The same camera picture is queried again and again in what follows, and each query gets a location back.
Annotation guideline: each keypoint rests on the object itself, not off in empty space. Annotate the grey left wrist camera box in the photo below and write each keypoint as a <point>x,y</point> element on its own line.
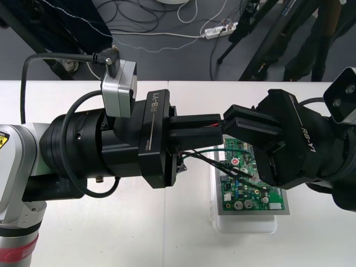
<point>118,91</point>

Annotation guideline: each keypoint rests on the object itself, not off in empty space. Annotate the silver and black left arm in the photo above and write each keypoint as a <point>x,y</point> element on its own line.
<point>19,167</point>

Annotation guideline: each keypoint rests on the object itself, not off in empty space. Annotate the green circuit board grey frame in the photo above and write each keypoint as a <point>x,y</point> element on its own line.
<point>250,197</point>

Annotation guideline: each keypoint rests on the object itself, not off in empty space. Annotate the black tripod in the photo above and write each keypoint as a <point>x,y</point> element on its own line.
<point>267,50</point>

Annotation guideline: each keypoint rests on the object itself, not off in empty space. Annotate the white power strip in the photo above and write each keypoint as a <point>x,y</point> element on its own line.
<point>219,30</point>

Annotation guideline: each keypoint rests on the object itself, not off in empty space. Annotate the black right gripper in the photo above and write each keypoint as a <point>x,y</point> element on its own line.
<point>294,150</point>

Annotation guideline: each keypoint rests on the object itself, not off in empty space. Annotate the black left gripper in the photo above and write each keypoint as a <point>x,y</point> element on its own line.
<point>155,139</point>

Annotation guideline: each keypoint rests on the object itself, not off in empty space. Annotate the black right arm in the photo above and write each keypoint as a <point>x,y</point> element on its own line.
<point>346,178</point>

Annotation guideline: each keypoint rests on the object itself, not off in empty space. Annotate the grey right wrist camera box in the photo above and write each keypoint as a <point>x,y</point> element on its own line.
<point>340,94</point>

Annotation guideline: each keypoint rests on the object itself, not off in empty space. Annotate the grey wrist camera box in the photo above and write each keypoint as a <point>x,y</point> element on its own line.
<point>118,91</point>
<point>340,94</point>

